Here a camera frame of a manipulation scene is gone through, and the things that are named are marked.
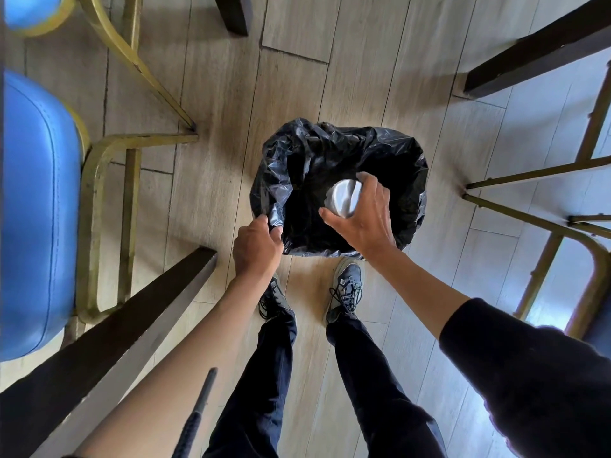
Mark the person's right thumb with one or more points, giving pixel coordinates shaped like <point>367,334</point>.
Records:
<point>334,220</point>

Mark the person's grey shoe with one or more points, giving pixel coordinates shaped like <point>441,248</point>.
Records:
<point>274,300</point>
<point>344,288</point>

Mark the person's left trouser leg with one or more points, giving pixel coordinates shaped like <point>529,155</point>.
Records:
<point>260,391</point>

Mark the person's right grey shoe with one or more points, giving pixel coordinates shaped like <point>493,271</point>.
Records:
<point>344,288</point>

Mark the gold metal chair frame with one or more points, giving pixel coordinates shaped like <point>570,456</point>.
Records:
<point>592,262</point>
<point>587,138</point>

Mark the person's right trouser leg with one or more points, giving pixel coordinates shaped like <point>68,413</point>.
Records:
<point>377,391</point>

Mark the person's right forearm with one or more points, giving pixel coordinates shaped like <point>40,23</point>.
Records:
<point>415,293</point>

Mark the blue chair with gold frame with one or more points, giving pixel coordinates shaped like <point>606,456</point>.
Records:
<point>38,209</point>
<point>119,47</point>

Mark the person's left hand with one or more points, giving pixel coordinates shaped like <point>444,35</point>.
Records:
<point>255,250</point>

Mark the dark wooden table leg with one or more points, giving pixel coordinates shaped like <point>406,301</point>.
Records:
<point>95,357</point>
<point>234,11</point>
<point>534,52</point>

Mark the black plastic trash bag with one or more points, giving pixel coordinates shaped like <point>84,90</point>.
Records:
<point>296,152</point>

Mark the person's black sleeve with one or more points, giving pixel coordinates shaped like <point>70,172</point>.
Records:
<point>539,386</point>

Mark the person's left fingers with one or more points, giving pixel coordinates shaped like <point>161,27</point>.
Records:
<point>273,231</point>

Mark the person's left forearm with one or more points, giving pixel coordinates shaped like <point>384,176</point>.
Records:
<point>191,367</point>

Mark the person's trouser leg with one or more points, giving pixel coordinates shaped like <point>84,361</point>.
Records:
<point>260,391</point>
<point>377,391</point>

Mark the person's left grey shoe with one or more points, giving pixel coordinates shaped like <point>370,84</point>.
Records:
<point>274,300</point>

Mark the person's right hand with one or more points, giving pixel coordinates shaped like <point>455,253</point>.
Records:
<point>367,224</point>

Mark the white paper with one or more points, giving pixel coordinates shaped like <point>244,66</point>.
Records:
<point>341,197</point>

